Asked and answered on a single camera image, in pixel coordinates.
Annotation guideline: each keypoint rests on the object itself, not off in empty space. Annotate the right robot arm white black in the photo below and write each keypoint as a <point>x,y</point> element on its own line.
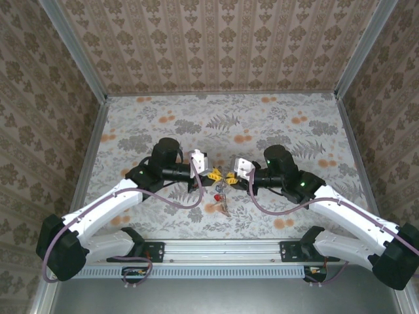
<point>353,222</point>

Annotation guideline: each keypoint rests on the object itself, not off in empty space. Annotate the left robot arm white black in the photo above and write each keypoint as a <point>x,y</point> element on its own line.
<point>108,209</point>

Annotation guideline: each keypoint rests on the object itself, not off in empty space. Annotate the red-headed key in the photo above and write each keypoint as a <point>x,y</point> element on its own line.
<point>216,198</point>

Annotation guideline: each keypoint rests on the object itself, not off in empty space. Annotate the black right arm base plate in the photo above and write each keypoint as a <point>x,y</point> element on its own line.
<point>289,252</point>

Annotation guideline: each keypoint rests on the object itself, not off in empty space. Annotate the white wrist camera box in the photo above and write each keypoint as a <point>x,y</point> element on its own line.
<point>244,167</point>
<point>199,160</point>

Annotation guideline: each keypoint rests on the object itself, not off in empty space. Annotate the aluminium mounting rail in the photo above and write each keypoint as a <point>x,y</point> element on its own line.
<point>222,250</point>

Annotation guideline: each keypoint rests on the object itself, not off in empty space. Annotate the silver keyring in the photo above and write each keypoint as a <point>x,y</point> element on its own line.
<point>220,186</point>

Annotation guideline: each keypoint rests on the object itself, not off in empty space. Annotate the aluminium table side rail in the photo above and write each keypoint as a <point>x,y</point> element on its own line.
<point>95,147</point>
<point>352,137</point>

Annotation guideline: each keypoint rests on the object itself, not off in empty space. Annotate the aluminium frame post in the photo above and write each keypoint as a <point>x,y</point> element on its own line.
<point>75,49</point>
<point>363,49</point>

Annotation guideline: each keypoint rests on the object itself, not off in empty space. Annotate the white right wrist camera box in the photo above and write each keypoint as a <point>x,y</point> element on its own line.
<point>244,167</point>

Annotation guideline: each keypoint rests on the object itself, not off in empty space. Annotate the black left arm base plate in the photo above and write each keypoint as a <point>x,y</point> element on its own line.
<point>154,252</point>

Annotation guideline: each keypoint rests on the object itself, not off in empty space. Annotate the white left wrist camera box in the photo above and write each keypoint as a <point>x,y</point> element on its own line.
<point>199,160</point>

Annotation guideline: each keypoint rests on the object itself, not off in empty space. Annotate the grey metal sheet panel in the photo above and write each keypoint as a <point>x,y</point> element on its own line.
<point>222,297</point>

